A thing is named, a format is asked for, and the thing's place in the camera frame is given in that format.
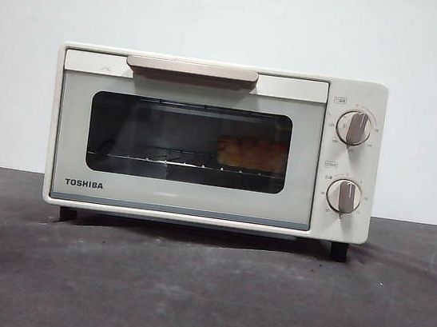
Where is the orange twisted bread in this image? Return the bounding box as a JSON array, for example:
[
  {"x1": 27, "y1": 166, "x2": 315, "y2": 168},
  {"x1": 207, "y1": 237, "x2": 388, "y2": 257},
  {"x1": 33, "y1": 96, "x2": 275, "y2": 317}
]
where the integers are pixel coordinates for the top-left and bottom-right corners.
[{"x1": 213, "y1": 131, "x2": 289, "y2": 177}]

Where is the oven door with glass window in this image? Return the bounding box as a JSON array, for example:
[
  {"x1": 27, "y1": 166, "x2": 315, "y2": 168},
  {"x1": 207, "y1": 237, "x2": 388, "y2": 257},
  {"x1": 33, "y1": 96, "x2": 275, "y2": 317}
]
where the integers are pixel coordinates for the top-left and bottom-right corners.
[{"x1": 46, "y1": 46, "x2": 331, "y2": 232}]

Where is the cream oven knob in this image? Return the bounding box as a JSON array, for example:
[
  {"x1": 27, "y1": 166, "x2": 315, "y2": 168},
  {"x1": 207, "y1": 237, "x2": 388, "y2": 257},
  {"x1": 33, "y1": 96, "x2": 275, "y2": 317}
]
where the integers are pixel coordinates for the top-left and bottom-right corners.
[
  {"x1": 332, "y1": 108, "x2": 375, "y2": 147},
  {"x1": 324, "y1": 177, "x2": 364, "y2": 215}
]

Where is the cream toaster oven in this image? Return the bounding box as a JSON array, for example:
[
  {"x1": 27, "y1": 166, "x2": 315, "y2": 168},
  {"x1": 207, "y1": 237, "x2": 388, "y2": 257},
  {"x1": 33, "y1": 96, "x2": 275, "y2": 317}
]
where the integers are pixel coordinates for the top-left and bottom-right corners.
[{"x1": 37, "y1": 40, "x2": 391, "y2": 267}]

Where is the metal wire oven rack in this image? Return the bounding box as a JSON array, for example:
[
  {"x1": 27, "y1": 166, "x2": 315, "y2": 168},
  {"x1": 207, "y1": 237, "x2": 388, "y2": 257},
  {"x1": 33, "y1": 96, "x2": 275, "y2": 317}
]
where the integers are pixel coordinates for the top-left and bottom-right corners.
[{"x1": 86, "y1": 136, "x2": 286, "y2": 181}]

